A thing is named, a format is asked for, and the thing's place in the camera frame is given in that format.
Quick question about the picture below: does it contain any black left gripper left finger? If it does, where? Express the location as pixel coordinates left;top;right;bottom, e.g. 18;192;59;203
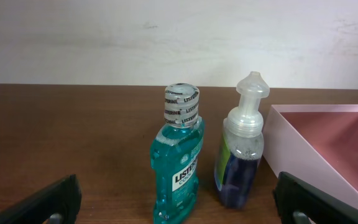
0;174;82;224

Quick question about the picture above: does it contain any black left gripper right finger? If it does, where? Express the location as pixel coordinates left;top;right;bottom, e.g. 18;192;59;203
273;172;358;224

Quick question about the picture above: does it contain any white open cardboard box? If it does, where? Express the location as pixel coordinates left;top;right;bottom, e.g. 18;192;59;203
263;105;358;209

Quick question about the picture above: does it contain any blue foam soap pump bottle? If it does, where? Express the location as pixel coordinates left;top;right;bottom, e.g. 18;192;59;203
214;72;270;209

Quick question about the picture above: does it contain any teal Listerine mouthwash bottle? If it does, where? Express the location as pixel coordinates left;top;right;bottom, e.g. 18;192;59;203
150;83;205;223

